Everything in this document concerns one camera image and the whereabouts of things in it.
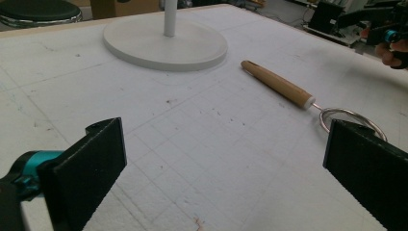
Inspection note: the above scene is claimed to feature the white hook stand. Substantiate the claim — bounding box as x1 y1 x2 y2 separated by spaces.
102 0 229 72

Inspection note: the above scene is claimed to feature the white foam mat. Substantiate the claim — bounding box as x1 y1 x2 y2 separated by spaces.
0 3 408 231

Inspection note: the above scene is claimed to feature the white flat board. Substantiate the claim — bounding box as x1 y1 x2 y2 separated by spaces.
303 24 363 46

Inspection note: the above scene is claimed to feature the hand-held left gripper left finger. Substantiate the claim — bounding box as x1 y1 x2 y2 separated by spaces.
38 116 128 231

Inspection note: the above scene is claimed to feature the brown cardboard box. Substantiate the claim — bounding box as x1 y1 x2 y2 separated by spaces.
89 0 162 20

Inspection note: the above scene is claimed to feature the wooden-handled wire strainer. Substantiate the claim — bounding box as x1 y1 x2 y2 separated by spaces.
240 60 388 142

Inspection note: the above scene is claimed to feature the dark grey device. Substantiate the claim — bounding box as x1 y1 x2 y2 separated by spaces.
307 1 346 34

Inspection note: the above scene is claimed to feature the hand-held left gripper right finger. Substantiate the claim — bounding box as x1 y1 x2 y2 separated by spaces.
322 118 408 231

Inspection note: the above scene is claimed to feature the black round stool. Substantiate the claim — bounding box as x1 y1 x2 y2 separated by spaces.
0 0 84 29

